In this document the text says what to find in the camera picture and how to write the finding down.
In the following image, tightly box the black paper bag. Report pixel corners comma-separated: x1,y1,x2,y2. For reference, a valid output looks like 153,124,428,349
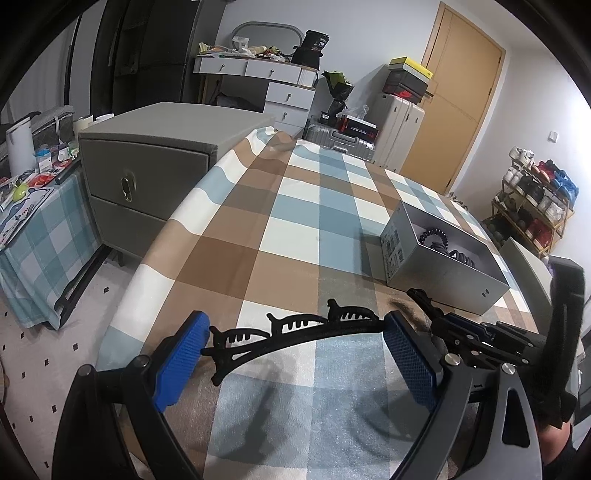
290,30,330,66

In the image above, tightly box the black and red box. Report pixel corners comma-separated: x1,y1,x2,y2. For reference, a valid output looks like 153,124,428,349
334,114,380,142

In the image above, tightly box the white kettle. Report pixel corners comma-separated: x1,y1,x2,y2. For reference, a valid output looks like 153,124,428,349
5,115,37,179

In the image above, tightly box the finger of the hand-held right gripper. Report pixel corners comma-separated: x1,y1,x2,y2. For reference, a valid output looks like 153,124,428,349
406,288,468,334
438,314,546,366

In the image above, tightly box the black coil hair tie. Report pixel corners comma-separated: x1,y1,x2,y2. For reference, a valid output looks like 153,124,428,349
419,226,451,250
445,248,476,268

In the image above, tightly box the silver hard suitcase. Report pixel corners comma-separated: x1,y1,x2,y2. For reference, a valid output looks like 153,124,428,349
302,122,378,162

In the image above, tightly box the wooden shoe rack with shoes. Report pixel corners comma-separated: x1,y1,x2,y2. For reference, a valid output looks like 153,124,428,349
482,146,581,257

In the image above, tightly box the person's right hand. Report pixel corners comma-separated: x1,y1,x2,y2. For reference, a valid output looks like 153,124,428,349
537,422,576,468

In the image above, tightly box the black banana hair clip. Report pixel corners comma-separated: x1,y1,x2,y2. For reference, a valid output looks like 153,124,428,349
200,298,387,387

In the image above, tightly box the white hard suitcase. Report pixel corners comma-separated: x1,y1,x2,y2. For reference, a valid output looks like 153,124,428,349
371,92,426,172

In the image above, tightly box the side table with checked cloth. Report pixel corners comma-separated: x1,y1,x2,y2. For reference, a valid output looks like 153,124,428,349
0,157,103,331

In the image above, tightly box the grey two-drawer nightstand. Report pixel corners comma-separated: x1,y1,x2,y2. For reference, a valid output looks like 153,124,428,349
77,101,278,269

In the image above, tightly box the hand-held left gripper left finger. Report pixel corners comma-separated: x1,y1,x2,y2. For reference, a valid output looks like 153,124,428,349
53,311,212,480

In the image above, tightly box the wooden door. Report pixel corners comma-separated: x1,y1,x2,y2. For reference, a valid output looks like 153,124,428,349
399,0,504,195

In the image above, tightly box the dark wardrobe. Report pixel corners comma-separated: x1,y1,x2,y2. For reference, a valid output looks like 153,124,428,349
59,0,223,117

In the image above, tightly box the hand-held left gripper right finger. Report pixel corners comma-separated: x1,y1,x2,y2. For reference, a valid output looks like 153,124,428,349
382,311,544,480

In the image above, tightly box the dark wrapped flower bouquet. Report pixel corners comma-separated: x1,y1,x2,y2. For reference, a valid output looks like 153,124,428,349
321,69,356,114

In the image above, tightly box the stack of shoe boxes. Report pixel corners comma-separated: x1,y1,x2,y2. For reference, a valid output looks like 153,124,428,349
383,56,435,103

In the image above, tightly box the grey cardboard box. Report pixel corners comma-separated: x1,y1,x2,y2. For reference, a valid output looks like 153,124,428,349
379,200,511,316

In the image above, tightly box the white drawer dresser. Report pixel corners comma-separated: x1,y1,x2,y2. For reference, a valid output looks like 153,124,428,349
193,55,320,136

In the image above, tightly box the arched dresser mirror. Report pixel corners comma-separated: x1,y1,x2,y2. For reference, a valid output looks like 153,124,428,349
230,21,304,52

